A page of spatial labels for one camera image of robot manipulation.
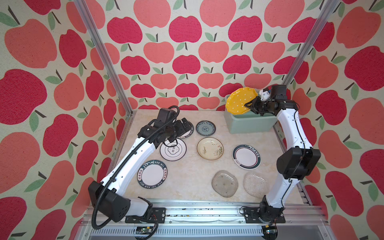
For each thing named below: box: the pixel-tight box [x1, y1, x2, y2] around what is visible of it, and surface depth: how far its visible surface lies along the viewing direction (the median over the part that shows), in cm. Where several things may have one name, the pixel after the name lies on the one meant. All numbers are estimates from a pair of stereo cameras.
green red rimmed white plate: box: [232, 144, 262, 170], surface depth 97 cm
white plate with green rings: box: [160, 138, 187, 162], surface depth 100 cm
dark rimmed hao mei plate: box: [137, 160, 168, 189], surface depth 90 cm
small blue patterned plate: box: [196, 120, 217, 137], surface depth 113 cm
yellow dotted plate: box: [225, 87, 258, 115], surface depth 91 cm
